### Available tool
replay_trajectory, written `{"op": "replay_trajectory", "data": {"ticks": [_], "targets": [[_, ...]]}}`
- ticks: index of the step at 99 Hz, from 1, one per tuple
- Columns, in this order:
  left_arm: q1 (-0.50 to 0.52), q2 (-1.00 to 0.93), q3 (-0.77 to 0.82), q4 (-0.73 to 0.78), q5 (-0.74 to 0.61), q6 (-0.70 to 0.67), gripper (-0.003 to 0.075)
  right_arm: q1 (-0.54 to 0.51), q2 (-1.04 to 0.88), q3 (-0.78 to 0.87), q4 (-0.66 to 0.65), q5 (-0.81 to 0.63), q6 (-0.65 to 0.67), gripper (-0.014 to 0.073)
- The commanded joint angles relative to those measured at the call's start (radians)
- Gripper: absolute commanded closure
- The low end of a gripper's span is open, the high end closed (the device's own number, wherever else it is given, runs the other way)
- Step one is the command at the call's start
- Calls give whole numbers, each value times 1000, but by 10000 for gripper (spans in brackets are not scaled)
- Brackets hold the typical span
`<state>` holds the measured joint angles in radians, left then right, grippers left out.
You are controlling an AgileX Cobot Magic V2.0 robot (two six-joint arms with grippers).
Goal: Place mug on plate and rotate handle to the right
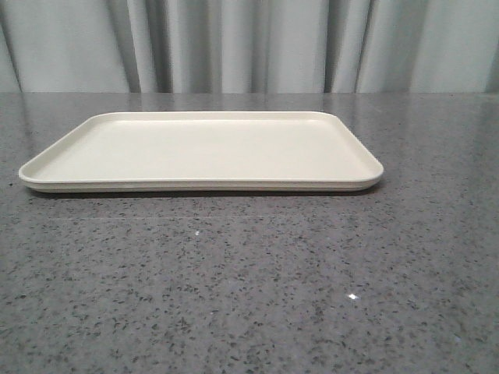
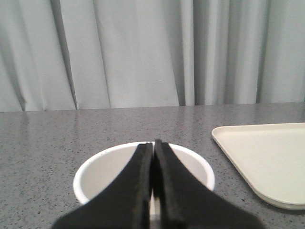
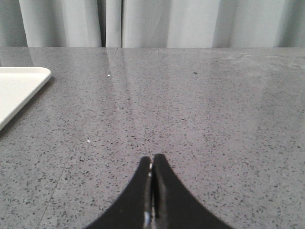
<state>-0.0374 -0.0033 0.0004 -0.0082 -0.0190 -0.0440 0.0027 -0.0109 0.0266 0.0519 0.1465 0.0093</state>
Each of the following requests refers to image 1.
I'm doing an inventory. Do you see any cream rectangular plastic tray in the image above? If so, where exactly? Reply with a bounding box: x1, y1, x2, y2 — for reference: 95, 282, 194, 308
19, 111, 384, 193

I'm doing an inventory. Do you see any grey pleated curtain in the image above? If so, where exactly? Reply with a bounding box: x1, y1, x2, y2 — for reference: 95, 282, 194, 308
1, 1, 498, 94

